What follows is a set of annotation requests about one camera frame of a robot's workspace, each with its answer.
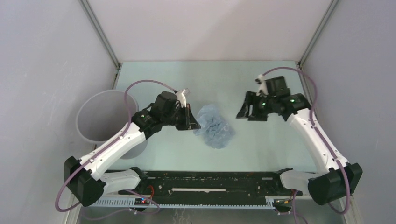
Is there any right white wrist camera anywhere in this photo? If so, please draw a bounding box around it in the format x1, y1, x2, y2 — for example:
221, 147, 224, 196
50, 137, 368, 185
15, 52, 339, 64
255, 74, 269, 96

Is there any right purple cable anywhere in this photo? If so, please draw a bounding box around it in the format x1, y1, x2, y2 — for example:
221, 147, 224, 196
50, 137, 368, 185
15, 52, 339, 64
262, 66, 352, 215

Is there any aluminium frame post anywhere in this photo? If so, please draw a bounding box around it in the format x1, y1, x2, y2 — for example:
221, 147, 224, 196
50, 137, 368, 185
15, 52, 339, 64
79, 0, 121, 69
298, 0, 340, 67

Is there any white slotted cable duct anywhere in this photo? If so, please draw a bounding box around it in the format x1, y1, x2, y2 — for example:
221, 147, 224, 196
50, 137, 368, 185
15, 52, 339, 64
90, 197, 275, 210

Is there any small electronics board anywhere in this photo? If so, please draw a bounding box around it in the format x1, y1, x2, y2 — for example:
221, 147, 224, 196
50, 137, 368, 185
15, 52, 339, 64
134, 198, 150, 206

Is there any grey plastic trash bin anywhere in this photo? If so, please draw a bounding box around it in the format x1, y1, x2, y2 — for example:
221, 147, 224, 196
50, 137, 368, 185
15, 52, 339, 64
76, 89, 149, 160

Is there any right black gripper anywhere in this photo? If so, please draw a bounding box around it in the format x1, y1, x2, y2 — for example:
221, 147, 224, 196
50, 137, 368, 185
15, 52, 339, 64
236, 91, 276, 122

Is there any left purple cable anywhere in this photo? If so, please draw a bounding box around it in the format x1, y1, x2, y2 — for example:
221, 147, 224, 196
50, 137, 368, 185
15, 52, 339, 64
55, 79, 177, 213

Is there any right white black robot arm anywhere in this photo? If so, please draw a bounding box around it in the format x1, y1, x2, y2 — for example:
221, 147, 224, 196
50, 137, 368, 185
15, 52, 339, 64
236, 75, 363, 205

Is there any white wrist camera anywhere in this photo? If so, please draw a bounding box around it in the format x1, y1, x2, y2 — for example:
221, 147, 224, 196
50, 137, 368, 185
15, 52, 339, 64
255, 74, 269, 96
175, 88, 190, 108

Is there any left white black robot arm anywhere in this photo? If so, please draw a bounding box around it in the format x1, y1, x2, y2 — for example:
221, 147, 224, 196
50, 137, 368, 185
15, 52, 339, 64
61, 89, 201, 207

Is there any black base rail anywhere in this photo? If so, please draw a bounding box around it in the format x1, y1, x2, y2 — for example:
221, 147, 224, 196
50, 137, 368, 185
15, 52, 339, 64
133, 170, 294, 205

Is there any purple cable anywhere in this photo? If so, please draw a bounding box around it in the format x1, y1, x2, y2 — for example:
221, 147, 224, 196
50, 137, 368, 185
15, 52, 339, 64
262, 66, 352, 215
55, 79, 177, 213

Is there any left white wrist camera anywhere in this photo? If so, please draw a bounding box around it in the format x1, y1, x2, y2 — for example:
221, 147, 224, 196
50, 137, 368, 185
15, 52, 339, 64
175, 88, 190, 108

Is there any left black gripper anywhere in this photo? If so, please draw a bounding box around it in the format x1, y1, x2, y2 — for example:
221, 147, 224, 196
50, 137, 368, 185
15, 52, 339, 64
162, 103, 201, 131

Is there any blue plastic trash bag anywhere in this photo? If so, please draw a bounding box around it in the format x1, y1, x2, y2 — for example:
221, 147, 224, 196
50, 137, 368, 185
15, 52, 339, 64
193, 104, 235, 149

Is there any right aluminium frame post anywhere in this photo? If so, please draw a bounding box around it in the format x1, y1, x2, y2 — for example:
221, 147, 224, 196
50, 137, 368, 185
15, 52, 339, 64
298, 0, 340, 67

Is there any left aluminium frame post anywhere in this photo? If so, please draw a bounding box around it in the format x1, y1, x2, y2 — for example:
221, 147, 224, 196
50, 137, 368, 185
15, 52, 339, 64
79, 0, 121, 69

